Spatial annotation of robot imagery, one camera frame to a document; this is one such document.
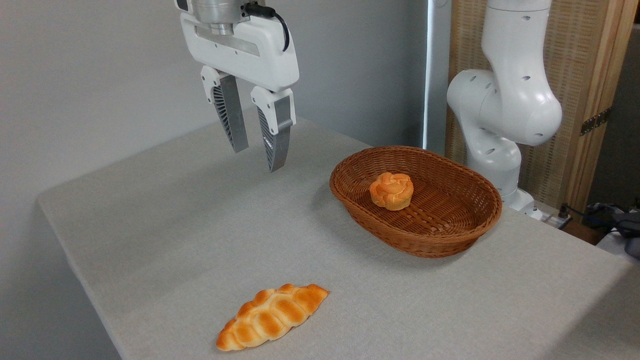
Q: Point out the metal screen hinge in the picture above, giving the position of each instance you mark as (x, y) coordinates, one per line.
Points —
(595, 121)

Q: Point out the white vertical pole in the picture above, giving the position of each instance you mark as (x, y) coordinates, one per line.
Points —
(436, 75)

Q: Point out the brown wicker basket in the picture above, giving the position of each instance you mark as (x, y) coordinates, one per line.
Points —
(450, 220)

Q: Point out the long braided bread loaf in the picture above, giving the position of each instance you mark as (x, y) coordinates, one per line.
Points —
(272, 316)

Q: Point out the round knotted bread roll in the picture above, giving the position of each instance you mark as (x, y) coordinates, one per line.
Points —
(391, 191)

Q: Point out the wooden woven folding screen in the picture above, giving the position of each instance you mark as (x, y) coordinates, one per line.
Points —
(575, 60)

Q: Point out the dark bag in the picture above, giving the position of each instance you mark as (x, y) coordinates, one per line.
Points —
(625, 230)

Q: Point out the white power strip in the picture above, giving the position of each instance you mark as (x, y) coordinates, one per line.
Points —
(554, 219)

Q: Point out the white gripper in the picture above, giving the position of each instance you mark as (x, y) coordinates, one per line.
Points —
(240, 55)

